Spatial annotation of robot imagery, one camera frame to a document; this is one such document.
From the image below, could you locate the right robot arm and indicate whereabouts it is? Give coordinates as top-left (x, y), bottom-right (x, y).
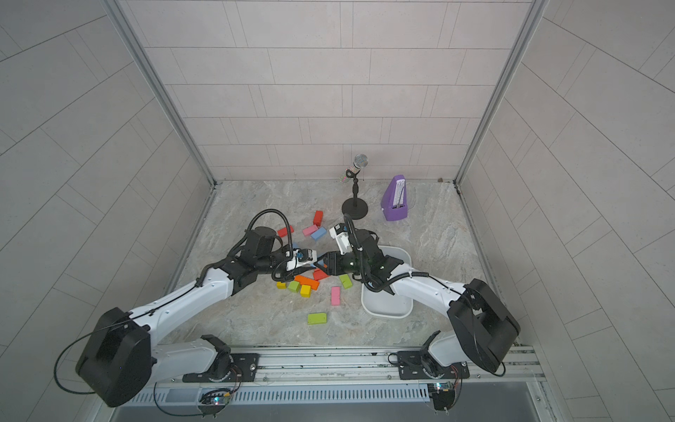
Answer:
top-left (316, 230), bottom-right (520, 378)

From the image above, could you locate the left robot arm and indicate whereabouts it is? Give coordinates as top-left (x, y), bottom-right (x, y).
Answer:
top-left (75, 221), bottom-right (318, 407)

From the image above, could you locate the green block by pink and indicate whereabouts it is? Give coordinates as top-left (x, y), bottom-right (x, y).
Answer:
top-left (339, 274), bottom-right (353, 289)

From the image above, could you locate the red block far left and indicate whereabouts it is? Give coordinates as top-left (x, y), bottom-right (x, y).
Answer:
top-left (277, 226), bottom-right (295, 237)

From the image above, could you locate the pink block lower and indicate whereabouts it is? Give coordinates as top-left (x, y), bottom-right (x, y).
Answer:
top-left (330, 287), bottom-right (342, 307)

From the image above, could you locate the green cube small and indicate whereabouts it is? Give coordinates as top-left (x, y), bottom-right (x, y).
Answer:
top-left (288, 281), bottom-right (301, 293)

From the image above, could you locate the white plastic tray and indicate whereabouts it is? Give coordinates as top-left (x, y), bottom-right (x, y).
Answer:
top-left (360, 245), bottom-right (413, 319)

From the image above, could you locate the red block lower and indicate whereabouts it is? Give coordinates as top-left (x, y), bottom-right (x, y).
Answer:
top-left (313, 269), bottom-right (329, 281)

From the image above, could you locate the orange block long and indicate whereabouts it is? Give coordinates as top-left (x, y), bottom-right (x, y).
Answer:
top-left (295, 275), bottom-right (320, 290)

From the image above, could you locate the pink block in pile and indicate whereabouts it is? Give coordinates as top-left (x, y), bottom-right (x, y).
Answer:
top-left (302, 225), bottom-right (318, 237)

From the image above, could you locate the blue block pile top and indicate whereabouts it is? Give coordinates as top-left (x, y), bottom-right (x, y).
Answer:
top-left (310, 227), bottom-right (327, 241)

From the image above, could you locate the black microphone stand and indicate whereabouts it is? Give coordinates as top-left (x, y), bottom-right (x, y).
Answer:
top-left (342, 169), bottom-right (368, 220)

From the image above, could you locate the yellow cube lower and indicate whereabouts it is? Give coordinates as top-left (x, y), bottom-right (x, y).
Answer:
top-left (300, 285), bottom-right (312, 298)

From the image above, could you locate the red block far upright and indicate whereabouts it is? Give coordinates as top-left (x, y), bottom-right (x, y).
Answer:
top-left (313, 210), bottom-right (323, 227)

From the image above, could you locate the purple metronome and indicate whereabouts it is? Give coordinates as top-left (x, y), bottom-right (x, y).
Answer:
top-left (381, 175), bottom-right (409, 222)

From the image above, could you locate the green block front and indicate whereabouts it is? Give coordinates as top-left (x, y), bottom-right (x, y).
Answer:
top-left (307, 313), bottom-right (328, 325)

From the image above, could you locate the silver microphone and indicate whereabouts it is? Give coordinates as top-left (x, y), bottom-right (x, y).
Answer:
top-left (345, 154), bottom-right (368, 179)

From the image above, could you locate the left circuit board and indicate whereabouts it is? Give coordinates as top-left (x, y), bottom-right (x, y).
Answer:
top-left (200, 388), bottom-right (233, 408)

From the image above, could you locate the circuit board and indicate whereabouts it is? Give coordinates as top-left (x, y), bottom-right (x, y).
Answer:
top-left (200, 388), bottom-right (233, 408)
top-left (427, 383), bottom-right (459, 411)

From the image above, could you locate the right circuit board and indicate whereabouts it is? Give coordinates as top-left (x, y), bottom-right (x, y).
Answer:
top-left (427, 383), bottom-right (459, 411)

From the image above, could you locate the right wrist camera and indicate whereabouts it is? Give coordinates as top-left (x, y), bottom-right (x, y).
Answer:
top-left (329, 223), bottom-right (353, 255)

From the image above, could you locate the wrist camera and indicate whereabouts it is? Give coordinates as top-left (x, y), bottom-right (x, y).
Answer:
top-left (329, 223), bottom-right (353, 255)
top-left (286, 248), bottom-right (317, 271)

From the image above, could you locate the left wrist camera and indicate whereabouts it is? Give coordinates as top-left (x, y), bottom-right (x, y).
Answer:
top-left (286, 248), bottom-right (317, 271)

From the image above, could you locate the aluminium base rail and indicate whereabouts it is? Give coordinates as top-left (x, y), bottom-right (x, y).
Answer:
top-left (142, 344), bottom-right (546, 387)

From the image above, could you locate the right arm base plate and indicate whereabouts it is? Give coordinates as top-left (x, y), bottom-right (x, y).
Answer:
top-left (388, 351), bottom-right (470, 381)

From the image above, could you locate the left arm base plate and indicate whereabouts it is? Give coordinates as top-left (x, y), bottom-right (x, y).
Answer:
top-left (182, 353), bottom-right (260, 383)

